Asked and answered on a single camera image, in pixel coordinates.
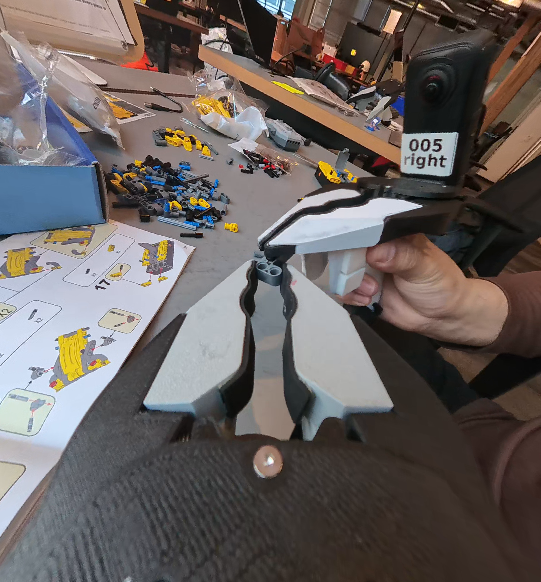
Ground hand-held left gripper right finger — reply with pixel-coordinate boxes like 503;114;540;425
280;264;395;442

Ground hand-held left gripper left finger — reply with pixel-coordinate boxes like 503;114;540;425
142;261;259;417

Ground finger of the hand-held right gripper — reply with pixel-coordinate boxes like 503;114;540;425
257;188;367;245
264;200;424;256

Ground dark grey L-shaped beam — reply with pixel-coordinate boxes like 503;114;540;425
254;249;284;287

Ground person's right forearm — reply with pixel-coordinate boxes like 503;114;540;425
480;270;541;360

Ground grey desk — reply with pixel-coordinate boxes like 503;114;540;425
0;55;376;560

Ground person's right hand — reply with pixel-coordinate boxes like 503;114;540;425
342;233;510;348

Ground yellow and black model assembly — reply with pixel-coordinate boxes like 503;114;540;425
315;148;360;187

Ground clear bag of black pieces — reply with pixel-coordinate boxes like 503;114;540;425
229;138;296;179

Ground grey motor block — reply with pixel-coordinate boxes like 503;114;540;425
266;119;312;152

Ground person's legs in black pants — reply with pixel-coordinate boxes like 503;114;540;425
370;318;480;414

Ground crumpled white plastic bag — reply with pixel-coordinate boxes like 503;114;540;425
191;93;270;142

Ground open instruction booklet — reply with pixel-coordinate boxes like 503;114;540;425
0;220;196;553

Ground pile of mixed small pieces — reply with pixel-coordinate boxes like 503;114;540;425
109;155;230;228

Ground pile of yellow beam pieces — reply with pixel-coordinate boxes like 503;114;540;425
152;126;219;160

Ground yellow printed paper sheet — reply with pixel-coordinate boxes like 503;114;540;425
102;93;155;124

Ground person's brown sweater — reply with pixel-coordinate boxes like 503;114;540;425
452;398;541;582

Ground dark blue cardboard box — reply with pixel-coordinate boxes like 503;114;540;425
0;77;110;238

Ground crumpled clear plastic bag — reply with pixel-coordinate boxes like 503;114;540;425
0;29;125;151

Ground white flat object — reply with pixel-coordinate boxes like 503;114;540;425
57;48;108;87

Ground printed sheet in acrylic stand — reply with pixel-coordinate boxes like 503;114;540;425
0;0;145;64

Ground large clear plastic bag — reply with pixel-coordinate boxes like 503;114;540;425
0;0;94;166

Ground black cable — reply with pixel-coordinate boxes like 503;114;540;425
144;86;184;113

